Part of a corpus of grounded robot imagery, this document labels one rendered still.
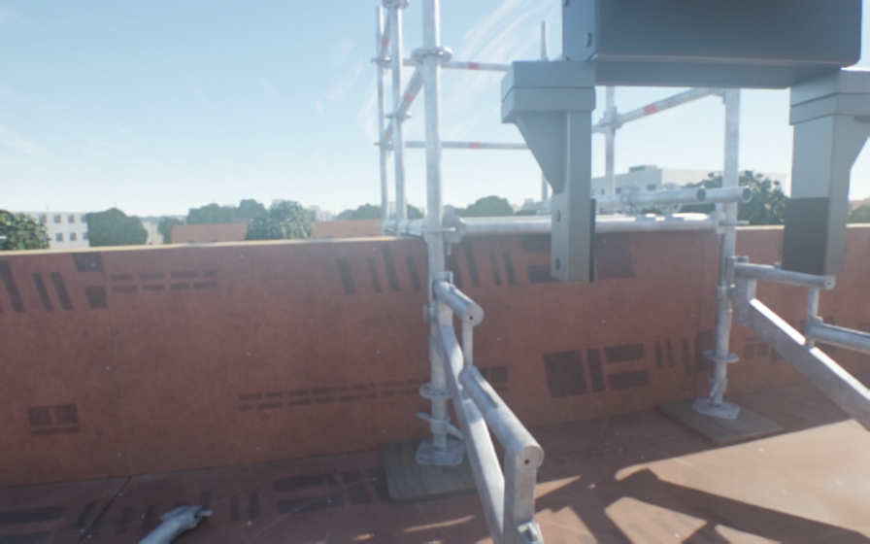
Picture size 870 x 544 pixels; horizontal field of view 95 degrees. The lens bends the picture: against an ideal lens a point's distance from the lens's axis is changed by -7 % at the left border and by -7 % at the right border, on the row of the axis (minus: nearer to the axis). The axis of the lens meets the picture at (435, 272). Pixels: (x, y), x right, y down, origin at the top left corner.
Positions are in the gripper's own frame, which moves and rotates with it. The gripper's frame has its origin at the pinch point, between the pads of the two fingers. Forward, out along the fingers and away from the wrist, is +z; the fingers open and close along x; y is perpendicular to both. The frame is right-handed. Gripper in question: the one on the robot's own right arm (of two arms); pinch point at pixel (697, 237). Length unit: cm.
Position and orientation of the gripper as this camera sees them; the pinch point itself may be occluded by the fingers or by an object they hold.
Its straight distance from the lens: 25.5
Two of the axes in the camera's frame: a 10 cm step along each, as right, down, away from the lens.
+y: 0.3, 1.2, -9.9
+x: 10.0, -0.3, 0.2
